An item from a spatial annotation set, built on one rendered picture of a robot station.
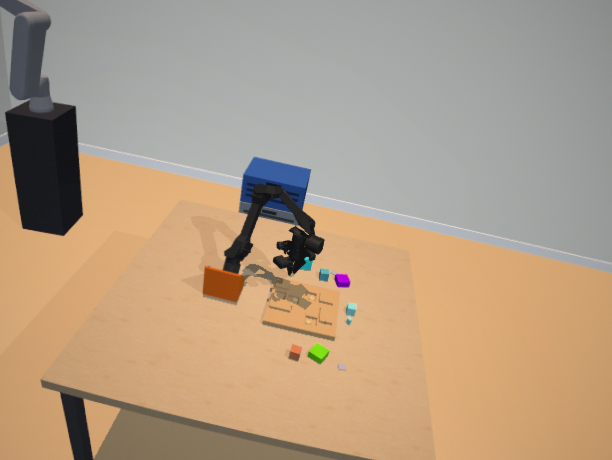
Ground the teal block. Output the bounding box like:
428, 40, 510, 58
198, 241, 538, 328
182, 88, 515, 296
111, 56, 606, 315
300, 257, 313, 270

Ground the small teal cube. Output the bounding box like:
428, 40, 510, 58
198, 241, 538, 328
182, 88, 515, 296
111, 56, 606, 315
319, 268, 330, 281

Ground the purple block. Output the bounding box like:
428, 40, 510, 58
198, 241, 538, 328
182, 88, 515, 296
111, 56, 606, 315
334, 274, 351, 287

